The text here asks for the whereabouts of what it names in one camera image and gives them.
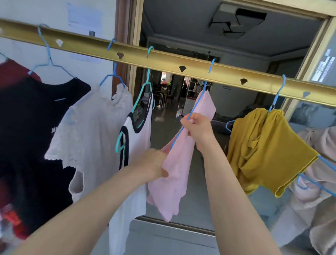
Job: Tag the person's right hand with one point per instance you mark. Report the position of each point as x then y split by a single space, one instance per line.
200 128

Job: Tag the person's left hand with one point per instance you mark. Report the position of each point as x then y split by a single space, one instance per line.
149 165

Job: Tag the white black-trimmed tank top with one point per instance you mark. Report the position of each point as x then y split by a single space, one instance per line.
136 147

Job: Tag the pink t-shirt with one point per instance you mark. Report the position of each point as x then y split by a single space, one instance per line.
170 189

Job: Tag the gold clothes rail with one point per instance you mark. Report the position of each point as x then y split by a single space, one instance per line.
223 71

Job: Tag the mustard yellow t-shirt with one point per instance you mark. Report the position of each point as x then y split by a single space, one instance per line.
262 152

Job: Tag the white lace blouse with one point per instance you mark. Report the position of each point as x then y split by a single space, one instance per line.
89 131

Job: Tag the black t-shirt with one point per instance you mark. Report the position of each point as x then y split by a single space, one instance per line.
26 120

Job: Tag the sheer white lace-collar shirt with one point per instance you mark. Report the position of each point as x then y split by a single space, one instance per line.
320 210

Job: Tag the dark red t-shirt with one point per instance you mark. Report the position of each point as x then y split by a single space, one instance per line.
13 73

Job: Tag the person's right forearm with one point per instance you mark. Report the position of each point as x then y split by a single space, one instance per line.
233 210

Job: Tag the person's left forearm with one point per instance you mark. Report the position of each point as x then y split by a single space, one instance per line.
78 215

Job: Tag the ceiling lamp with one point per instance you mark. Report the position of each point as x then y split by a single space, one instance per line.
236 21

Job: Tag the gold framed glass door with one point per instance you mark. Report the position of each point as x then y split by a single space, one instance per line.
320 52

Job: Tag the white paper notice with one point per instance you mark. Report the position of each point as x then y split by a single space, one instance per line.
84 15

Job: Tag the indoor wall shelf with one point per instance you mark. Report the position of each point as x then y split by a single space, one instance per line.
195 89

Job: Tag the brown door frame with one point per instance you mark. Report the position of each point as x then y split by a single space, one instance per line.
123 21

